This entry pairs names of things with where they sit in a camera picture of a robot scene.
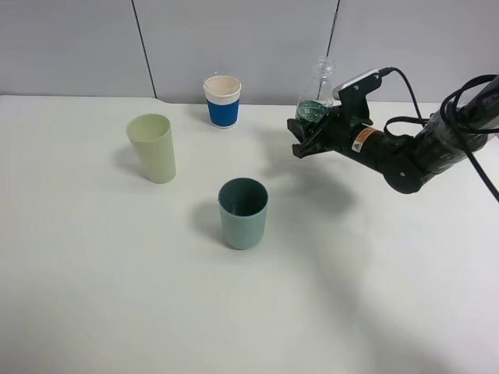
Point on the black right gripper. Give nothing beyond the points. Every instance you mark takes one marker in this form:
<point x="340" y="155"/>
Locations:
<point x="352" y="137"/>

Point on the clear bottle with green label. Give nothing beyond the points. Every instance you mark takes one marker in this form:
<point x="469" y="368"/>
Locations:
<point x="316" y="98"/>

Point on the teal short cup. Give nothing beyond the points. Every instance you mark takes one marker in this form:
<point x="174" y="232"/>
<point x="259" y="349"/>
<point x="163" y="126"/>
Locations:
<point x="243" y="208"/>

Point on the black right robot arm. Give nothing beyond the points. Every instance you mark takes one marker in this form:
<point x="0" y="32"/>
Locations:
<point x="463" y="124"/>

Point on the blue sleeved paper cup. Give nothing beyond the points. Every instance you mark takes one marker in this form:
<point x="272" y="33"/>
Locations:
<point x="222" y="94"/>

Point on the pale green tall cup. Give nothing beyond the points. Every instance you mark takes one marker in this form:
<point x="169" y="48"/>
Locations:
<point x="151" y="139"/>

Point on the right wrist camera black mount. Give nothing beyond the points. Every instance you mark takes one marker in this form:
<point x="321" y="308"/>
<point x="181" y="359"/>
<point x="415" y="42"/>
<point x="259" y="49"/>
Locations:
<point x="352" y="95"/>

